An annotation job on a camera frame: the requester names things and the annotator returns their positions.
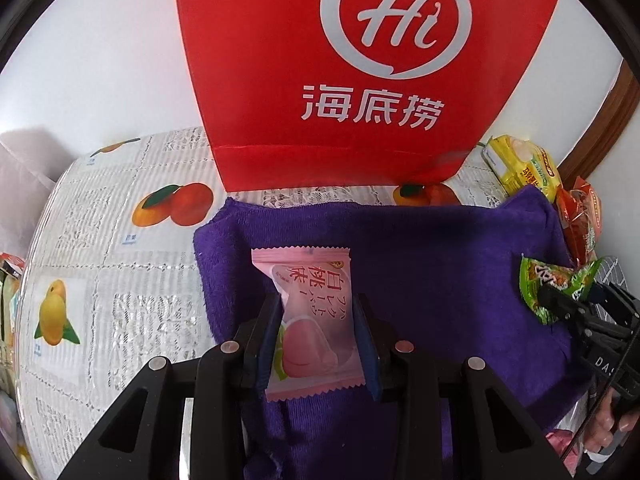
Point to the orange red chips bag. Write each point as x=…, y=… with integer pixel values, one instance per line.
x=580, y=213

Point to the grey checked folded cloth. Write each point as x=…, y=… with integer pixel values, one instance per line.
x=610, y=272

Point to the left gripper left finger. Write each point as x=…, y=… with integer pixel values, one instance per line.
x=272, y=312

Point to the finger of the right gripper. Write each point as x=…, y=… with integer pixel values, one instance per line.
x=555, y=305

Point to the person right hand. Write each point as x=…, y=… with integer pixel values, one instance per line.
x=599, y=432

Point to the brown wooden door frame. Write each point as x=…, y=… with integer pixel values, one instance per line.
x=605, y=129

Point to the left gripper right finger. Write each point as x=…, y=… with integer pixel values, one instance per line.
x=365, y=327

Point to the yellow chips bag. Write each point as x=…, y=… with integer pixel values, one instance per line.
x=517, y=163

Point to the red paper shopping bag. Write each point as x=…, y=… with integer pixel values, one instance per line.
x=352, y=92

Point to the green triangular snack packet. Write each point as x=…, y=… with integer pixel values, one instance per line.
x=575, y=283

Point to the purple fabric tray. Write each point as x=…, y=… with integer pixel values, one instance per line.
x=445, y=277

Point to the pink peach candy packet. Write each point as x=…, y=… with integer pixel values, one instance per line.
x=316, y=350

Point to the fruit print table cover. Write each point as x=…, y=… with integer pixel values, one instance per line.
x=100, y=295

